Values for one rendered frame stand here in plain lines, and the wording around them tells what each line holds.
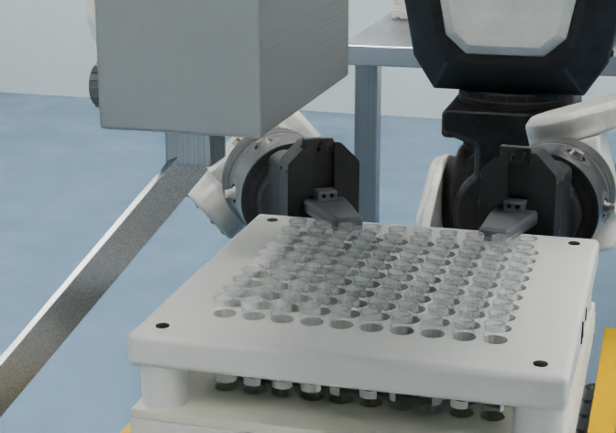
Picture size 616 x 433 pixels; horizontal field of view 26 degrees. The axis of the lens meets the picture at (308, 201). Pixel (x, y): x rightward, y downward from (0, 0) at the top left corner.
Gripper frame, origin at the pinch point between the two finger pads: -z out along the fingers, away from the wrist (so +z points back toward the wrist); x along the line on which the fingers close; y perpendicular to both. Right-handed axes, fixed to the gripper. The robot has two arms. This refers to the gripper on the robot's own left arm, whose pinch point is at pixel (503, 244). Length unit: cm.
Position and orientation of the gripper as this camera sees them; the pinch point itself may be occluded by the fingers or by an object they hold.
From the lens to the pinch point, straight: 94.2
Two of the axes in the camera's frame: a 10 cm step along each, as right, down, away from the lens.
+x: -0.1, 9.7, 2.5
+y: -9.2, -1.0, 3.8
